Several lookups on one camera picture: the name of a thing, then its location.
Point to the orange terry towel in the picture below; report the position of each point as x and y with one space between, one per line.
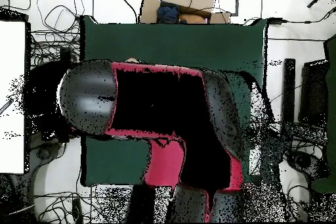
132 60

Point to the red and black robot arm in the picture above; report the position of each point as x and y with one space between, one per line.
89 98

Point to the dark green table cloth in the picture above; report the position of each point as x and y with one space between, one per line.
170 42

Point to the orange garment in box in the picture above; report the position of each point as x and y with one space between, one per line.
193 19

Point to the dark blue garment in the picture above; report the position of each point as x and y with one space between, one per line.
168 13

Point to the black metal stand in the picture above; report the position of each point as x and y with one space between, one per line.
65 53

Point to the grey chair base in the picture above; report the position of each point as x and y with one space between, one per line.
304 162
44 153

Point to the black slim power strip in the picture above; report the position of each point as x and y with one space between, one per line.
77 210

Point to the black power adapter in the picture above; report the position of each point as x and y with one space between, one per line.
275 21

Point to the white panel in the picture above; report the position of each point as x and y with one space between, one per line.
11 76

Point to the black marker pen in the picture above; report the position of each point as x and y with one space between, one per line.
6 106

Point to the green cloth on side table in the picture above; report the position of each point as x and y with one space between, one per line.
331 103

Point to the black metal frame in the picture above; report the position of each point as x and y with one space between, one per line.
288 90

